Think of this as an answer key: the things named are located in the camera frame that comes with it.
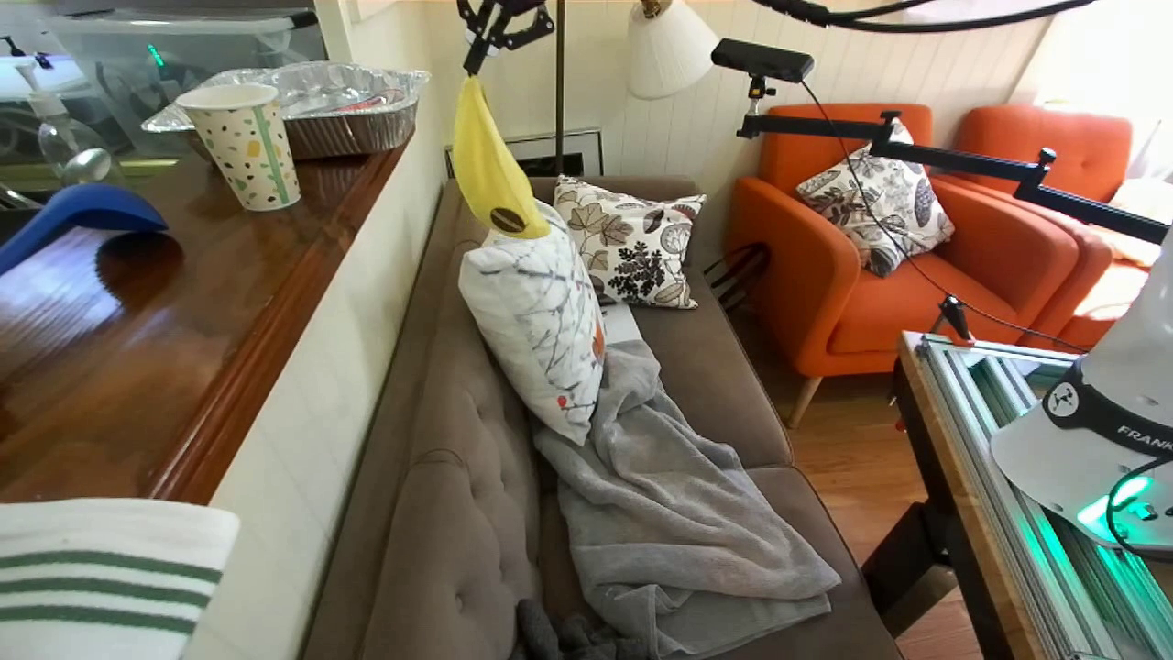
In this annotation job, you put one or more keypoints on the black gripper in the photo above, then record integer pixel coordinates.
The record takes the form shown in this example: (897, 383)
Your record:
(500, 26)

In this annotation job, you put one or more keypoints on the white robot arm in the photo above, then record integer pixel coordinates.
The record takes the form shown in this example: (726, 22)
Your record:
(1101, 437)

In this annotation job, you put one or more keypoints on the aluminium foil tray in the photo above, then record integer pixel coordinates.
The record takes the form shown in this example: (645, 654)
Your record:
(337, 111)

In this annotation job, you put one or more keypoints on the black floor lamp pole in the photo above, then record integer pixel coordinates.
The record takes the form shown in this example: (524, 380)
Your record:
(559, 85)

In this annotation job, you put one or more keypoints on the framed picture on floor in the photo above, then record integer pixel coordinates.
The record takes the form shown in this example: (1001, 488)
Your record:
(534, 155)

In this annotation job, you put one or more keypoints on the white lamp shade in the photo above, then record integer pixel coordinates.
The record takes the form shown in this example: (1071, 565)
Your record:
(668, 50)

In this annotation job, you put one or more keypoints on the brown floral pillow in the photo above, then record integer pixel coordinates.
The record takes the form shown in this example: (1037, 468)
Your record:
(630, 246)

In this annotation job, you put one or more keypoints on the white branch pattern pillow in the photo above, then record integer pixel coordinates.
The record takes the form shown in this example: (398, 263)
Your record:
(535, 311)

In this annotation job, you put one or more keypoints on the polka dot paper cup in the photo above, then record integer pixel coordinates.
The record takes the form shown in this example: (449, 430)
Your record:
(245, 142)

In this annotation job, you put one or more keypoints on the clear plastic storage bin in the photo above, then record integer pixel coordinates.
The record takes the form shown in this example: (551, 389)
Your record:
(142, 60)

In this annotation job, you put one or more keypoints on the floral pillow on armchair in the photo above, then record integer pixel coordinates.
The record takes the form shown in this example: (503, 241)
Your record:
(880, 204)

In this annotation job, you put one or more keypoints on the orange armchair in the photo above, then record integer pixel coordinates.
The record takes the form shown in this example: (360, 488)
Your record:
(829, 317)
(1091, 164)

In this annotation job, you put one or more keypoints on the clear wine glass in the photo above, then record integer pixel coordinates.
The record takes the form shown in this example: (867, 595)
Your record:
(72, 149)

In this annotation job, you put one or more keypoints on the blue plastic object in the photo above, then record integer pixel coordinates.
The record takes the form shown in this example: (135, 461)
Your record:
(101, 207)

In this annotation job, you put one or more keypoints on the brown tufted sofa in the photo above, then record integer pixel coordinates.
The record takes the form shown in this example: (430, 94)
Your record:
(453, 539)

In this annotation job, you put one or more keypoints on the grey blanket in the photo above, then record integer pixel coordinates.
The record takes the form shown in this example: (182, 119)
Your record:
(668, 538)

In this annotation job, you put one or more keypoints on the green striped white towel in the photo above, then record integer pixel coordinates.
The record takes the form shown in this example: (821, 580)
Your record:
(106, 578)

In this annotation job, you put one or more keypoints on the robot mounting table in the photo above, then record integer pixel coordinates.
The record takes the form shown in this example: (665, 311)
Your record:
(1059, 551)

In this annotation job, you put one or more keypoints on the black camera on mount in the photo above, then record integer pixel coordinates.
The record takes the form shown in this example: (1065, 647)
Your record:
(755, 60)

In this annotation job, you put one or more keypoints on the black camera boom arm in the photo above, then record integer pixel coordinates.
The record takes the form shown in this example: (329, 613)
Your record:
(1023, 173)

